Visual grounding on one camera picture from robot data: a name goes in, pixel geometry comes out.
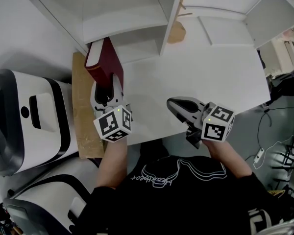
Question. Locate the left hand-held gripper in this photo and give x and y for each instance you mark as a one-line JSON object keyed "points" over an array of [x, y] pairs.
{"points": [[112, 124]]}

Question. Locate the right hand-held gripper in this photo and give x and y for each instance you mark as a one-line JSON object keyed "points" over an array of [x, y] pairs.
{"points": [[215, 128]]}

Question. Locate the dark red book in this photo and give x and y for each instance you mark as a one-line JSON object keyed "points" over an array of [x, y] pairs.
{"points": [[112, 62]]}

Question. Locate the person's right forearm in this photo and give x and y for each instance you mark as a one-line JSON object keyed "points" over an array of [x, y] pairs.
{"points": [[225, 158]]}

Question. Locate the person's left forearm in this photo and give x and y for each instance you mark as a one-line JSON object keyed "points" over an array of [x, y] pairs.
{"points": [[112, 163]]}

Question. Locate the white table top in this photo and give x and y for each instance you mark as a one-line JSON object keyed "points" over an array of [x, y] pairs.
{"points": [[186, 77]]}

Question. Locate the brown cardboard board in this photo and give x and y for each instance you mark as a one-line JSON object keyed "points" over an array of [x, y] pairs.
{"points": [[84, 121]]}

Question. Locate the white robot with dark trim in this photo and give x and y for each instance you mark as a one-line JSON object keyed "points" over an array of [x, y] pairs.
{"points": [[44, 131], [51, 199]]}

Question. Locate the wooden mug tree stand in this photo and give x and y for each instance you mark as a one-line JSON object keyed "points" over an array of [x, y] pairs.
{"points": [[176, 33]]}

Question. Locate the white flat riser board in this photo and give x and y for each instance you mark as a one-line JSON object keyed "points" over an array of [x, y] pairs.
{"points": [[225, 30]]}

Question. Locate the white shelf hutch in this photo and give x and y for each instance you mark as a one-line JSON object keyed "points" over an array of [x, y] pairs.
{"points": [[117, 8]]}

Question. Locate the black printed t-shirt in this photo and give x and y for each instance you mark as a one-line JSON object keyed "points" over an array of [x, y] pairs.
{"points": [[174, 204]]}

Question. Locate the black bag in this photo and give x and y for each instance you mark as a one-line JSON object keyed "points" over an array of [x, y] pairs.
{"points": [[286, 87]]}

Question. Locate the black metal stand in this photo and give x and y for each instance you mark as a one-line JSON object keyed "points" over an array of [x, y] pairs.
{"points": [[290, 155]]}

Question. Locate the white slatted rack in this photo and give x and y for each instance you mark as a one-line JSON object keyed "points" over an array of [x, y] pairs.
{"points": [[291, 53]]}

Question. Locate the yellow black striped object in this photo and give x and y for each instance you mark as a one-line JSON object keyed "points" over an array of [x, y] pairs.
{"points": [[276, 194]]}

